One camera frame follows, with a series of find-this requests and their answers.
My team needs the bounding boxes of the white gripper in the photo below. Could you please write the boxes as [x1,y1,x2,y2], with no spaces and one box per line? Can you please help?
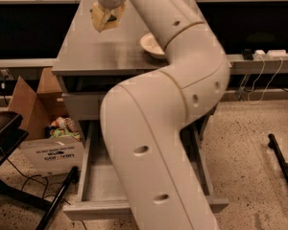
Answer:
[91,0,126,33]

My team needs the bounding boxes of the green and yellow sponge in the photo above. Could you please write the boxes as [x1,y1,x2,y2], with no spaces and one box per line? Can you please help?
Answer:
[103,14,119,30]

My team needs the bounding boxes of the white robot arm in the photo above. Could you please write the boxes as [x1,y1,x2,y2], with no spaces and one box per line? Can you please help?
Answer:
[93,0,230,230]

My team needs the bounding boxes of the grey drawer cabinet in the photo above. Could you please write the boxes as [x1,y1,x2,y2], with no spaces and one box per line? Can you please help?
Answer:
[55,0,229,140]

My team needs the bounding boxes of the closed grey upper drawer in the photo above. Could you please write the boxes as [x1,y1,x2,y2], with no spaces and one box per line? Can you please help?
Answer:
[62,92,105,121]

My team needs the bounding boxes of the open grey middle drawer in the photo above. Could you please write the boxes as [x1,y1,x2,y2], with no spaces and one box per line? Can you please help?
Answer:
[63,116,228,220]

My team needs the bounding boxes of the white paper bowl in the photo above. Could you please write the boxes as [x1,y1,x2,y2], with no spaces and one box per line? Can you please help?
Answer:
[140,33,166,59]

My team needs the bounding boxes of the colourful items in box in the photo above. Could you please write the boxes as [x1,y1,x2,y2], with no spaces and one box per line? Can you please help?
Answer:
[45,117,81,141]

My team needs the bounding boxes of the open cardboard box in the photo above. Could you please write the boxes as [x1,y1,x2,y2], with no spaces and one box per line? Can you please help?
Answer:
[8,68,84,176]

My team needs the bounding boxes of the black adapter on shelf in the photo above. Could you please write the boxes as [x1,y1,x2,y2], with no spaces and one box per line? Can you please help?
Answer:
[242,49,253,60]

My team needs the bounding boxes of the black stand on left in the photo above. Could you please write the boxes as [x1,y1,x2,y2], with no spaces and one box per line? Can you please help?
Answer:
[0,111,79,230]

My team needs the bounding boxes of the white power strip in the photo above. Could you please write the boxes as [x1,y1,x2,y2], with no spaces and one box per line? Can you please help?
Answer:
[254,50,288,59]

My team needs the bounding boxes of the black stand leg right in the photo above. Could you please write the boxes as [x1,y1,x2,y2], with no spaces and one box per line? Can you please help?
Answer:
[268,133,288,186]

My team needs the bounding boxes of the white cable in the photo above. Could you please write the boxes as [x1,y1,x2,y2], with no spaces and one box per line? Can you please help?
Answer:
[248,55,284,103]

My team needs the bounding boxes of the black cable on floor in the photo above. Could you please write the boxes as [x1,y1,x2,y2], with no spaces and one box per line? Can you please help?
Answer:
[0,141,71,206]

